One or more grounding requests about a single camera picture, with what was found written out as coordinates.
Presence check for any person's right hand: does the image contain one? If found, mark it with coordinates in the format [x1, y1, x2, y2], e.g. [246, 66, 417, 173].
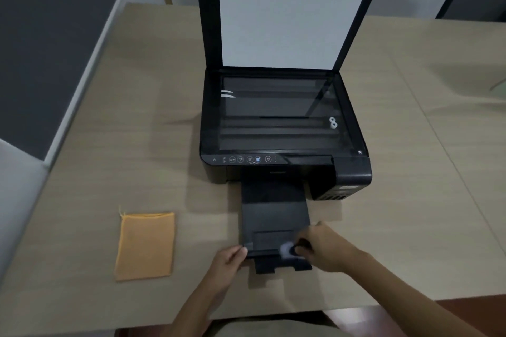
[294, 221, 367, 274]

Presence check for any person's left hand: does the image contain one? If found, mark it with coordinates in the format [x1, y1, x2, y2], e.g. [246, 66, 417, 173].
[203, 245, 249, 296]

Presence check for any small black white object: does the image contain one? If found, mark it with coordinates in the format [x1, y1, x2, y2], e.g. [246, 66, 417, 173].
[279, 241, 313, 259]

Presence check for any black printer output tray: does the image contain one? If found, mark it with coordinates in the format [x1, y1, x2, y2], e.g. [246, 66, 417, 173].
[240, 169, 313, 274]

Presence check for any person's left forearm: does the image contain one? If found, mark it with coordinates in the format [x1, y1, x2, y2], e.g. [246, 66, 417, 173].
[168, 287, 232, 337]

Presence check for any person's right forearm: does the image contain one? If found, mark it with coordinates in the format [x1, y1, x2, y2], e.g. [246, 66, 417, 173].
[348, 253, 489, 337]

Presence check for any person's grey clothing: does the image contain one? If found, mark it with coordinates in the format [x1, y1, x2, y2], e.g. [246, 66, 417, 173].
[203, 309, 358, 337]

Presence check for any orange cloth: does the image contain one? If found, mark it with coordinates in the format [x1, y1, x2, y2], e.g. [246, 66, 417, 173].
[114, 208, 176, 282]

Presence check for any black scanner printer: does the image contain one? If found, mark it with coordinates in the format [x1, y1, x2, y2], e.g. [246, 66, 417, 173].
[199, 67, 373, 201]

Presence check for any light grey partition panel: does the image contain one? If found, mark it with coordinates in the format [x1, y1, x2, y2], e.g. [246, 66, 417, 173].
[0, 138, 50, 274]

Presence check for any black printer lid white pad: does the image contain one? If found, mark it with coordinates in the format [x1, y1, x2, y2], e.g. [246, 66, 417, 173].
[192, 0, 393, 73]

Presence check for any dark grey partition panel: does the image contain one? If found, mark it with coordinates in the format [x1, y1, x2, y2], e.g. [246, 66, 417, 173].
[0, 0, 133, 169]

